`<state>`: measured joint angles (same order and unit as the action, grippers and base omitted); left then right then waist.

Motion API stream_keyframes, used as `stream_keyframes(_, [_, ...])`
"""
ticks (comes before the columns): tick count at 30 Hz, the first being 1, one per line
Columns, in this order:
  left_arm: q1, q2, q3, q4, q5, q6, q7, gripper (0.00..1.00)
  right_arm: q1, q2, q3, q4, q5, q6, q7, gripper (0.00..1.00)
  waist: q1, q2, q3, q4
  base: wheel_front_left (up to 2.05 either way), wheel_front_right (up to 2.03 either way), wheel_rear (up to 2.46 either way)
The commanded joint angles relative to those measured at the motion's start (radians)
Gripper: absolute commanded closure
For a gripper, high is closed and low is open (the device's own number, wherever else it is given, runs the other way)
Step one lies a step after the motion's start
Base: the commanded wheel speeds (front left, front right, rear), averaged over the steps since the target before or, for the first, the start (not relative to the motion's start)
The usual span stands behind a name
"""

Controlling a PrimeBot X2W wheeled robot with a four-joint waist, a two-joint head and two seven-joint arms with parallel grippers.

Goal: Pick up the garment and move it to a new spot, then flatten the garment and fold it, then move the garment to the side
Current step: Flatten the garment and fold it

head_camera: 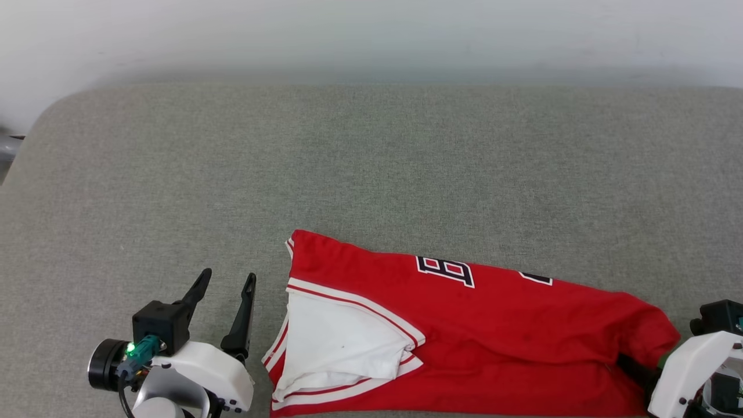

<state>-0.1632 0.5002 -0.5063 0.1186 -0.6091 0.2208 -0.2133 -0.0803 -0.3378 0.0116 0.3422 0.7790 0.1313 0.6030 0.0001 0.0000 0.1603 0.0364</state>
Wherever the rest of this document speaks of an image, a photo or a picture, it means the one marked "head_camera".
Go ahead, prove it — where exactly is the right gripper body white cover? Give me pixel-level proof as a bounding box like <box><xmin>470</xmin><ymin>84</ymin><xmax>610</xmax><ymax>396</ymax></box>
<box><xmin>648</xmin><ymin>331</ymin><xmax>743</xmax><ymax>418</ymax></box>

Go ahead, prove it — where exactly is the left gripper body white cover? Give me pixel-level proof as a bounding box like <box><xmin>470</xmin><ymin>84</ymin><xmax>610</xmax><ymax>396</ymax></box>
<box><xmin>151</xmin><ymin>341</ymin><xmax>255</xmax><ymax>413</ymax></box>

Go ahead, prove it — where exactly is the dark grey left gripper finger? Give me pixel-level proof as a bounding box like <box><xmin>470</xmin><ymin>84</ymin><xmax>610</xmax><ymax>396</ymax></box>
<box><xmin>220</xmin><ymin>273</ymin><xmax>257</xmax><ymax>365</ymax></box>
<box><xmin>173</xmin><ymin>268</ymin><xmax>212</xmax><ymax>320</ymax></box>

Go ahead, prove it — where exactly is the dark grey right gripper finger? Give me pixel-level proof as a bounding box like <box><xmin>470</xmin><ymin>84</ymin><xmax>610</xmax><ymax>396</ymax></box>
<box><xmin>616</xmin><ymin>353</ymin><xmax>661</xmax><ymax>394</ymax></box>

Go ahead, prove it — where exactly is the red and white sports jersey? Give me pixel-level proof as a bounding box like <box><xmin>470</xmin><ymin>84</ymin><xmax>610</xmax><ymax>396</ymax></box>
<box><xmin>261</xmin><ymin>229</ymin><xmax>681</xmax><ymax>418</ymax></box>

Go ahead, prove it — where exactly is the grey object beside sofa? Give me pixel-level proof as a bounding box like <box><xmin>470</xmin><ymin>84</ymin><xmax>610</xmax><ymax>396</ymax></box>
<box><xmin>0</xmin><ymin>132</ymin><xmax>25</xmax><ymax>164</ymax></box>

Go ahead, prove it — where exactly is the teal cable connector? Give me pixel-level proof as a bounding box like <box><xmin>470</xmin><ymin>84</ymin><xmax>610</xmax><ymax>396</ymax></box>
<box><xmin>116</xmin><ymin>335</ymin><xmax>163</xmax><ymax>378</ymax></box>

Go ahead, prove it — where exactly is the thin black cable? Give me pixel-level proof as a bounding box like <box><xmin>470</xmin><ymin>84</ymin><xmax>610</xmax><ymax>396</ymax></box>
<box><xmin>118</xmin><ymin>374</ymin><xmax>137</xmax><ymax>418</ymax></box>

